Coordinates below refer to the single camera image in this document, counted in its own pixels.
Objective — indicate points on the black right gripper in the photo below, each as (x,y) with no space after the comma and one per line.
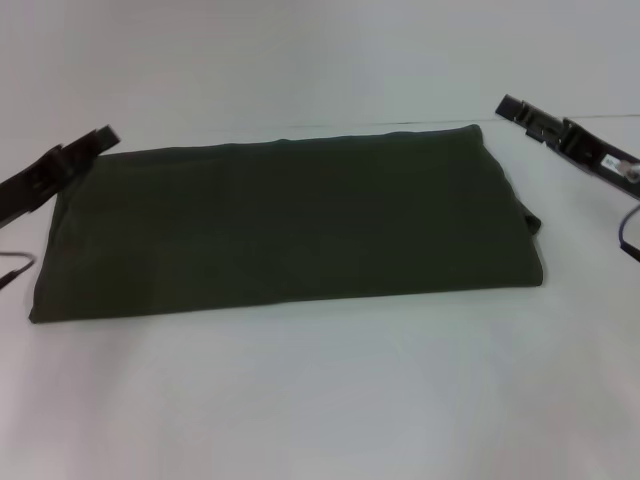
(585,147)

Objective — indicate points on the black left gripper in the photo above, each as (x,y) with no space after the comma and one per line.
(30,190)

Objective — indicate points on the dark green FREE t-shirt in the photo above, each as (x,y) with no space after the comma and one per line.
(280,225)

